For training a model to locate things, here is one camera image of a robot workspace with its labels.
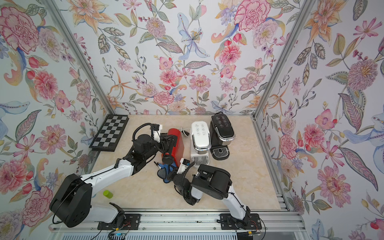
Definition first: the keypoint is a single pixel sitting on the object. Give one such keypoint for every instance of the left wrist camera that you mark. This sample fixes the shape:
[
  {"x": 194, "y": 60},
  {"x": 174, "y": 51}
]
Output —
[{"x": 156, "y": 132}]

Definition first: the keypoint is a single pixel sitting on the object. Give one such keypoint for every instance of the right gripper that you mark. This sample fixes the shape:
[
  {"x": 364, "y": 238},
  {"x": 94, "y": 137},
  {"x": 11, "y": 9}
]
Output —
[{"x": 172, "y": 175}]

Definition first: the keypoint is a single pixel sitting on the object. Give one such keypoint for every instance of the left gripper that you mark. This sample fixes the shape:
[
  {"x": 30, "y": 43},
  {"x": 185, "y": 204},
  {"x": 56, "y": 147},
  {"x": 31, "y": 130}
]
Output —
[{"x": 165, "y": 146}]

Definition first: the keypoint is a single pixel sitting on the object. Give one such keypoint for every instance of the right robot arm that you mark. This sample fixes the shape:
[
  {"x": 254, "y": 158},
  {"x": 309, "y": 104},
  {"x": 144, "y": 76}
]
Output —
[{"x": 216, "y": 183}]

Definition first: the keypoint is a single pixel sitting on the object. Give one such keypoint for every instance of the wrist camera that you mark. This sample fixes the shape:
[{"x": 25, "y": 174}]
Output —
[
  {"x": 184, "y": 164},
  {"x": 156, "y": 132}
]

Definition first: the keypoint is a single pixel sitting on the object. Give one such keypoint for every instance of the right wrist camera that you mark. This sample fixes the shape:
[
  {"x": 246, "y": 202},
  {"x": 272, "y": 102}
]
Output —
[{"x": 184, "y": 164}]

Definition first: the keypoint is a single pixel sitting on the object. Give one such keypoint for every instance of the black coffee machine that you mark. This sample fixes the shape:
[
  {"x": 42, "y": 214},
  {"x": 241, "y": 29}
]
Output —
[{"x": 222, "y": 134}]

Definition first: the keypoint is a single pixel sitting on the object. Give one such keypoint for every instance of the small green cylinder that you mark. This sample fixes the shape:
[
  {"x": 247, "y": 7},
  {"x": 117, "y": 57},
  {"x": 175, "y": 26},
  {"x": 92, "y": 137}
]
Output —
[{"x": 108, "y": 194}]

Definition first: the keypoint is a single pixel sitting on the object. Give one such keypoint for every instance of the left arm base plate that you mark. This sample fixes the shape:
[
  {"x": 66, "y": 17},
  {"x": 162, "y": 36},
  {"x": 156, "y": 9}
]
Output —
[{"x": 128, "y": 222}]

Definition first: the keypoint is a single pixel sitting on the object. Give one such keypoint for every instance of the aluminium front rail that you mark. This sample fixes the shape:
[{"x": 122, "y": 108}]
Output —
[{"x": 207, "y": 221}]

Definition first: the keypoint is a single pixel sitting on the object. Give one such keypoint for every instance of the red coffee machine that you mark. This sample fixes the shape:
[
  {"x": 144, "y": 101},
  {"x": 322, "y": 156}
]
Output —
[{"x": 178, "y": 151}]

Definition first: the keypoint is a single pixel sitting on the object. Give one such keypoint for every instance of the blue grey cleaning cloth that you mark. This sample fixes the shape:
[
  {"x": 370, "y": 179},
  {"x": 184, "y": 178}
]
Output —
[{"x": 167, "y": 172}]

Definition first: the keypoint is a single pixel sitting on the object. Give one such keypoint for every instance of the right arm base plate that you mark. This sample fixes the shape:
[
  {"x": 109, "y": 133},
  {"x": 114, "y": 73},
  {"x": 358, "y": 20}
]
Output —
[{"x": 252, "y": 222}]

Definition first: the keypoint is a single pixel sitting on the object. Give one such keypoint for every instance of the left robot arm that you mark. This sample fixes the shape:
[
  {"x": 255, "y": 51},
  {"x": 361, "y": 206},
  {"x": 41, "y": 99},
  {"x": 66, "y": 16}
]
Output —
[{"x": 72, "y": 203}]

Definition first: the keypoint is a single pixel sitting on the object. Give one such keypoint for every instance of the white coffee machine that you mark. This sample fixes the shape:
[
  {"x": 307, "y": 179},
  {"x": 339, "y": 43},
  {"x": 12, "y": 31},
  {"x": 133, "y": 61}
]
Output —
[{"x": 200, "y": 143}]

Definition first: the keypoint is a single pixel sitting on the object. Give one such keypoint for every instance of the black white chessboard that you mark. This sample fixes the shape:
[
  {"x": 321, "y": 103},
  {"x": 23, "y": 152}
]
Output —
[{"x": 108, "y": 137}]

